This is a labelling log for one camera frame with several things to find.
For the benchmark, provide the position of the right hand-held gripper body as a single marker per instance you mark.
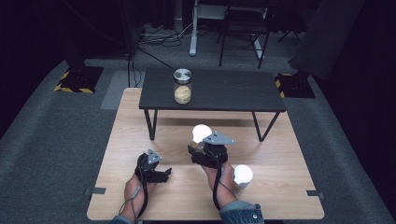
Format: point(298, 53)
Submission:
point(214, 152)

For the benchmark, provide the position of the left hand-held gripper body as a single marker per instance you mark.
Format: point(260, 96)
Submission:
point(149, 161)

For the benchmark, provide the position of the white-lid glass jar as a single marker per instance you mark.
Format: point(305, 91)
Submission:
point(243, 175)
point(200, 132)

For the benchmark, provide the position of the black raised shelf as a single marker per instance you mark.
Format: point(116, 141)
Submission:
point(224, 90)

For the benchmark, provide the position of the silver-lid glass jar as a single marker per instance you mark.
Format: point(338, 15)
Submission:
point(182, 87)

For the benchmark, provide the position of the person's right hand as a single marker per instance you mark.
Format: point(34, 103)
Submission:
point(225, 180)

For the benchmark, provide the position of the person's left hand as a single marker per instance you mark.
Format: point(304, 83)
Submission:
point(132, 193)

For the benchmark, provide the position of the grey tape marker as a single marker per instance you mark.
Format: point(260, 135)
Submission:
point(315, 194)
point(95, 191)

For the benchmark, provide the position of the blue denim sleeve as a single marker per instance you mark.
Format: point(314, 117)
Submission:
point(241, 213)

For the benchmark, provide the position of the hazard-striped black stand base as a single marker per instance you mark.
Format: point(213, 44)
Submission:
point(295, 87)
point(79, 80)

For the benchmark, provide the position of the black stand pole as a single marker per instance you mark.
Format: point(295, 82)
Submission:
point(129, 37)

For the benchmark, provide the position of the black metal chair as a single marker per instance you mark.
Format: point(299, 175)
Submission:
point(244, 28)

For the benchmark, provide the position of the dark grey panel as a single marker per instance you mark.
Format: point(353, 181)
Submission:
point(323, 40)

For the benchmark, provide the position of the white desk frame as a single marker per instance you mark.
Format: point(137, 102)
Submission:
point(194, 31)

